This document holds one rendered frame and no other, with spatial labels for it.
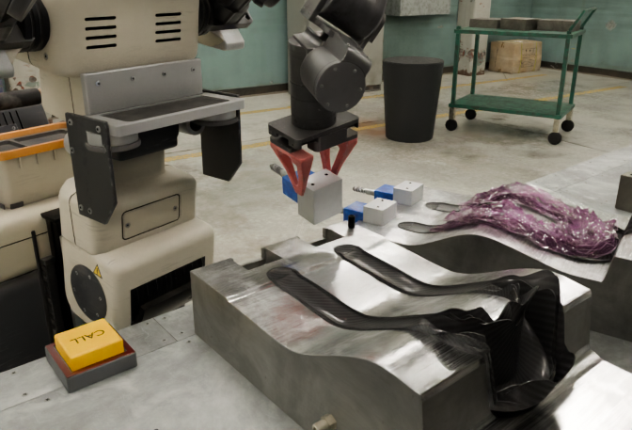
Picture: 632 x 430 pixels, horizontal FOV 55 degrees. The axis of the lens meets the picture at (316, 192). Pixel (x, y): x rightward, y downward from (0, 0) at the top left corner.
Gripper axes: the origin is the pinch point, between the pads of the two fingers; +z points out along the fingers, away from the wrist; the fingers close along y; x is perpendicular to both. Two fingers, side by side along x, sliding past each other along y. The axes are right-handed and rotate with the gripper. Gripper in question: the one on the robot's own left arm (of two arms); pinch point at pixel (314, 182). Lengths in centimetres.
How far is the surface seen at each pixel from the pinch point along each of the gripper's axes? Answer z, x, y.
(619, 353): 14.1, -37.0, 17.6
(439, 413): -1.5, -36.1, -16.4
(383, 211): 11.6, 1.2, 14.8
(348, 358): -1.7, -27.5, -18.4
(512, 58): 232, 386, 646
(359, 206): 13.7, 7.0, 15.1
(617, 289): 8.4, -33.3, 21.2
